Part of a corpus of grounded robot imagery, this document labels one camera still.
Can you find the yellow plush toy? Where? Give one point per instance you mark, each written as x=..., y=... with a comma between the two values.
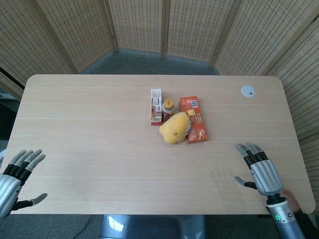
x=174, y=129

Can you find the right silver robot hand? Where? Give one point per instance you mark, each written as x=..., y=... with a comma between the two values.
x=265, y=178

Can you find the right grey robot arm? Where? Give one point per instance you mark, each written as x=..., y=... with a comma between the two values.
x=282, y=216

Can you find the white and red carton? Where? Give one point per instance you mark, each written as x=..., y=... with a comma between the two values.
x=156, y=107

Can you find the woven bamboo folding screen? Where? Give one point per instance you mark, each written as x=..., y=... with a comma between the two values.
x=159, y=32

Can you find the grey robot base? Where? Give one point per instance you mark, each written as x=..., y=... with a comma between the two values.
x=152, y=226

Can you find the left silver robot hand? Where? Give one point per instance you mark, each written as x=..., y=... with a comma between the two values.
x=8, y=180

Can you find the brown bottle with yellow lid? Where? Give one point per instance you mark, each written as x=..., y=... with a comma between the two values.
x=167, y=110

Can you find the orange snack box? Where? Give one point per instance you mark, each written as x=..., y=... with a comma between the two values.
x=194, y=119

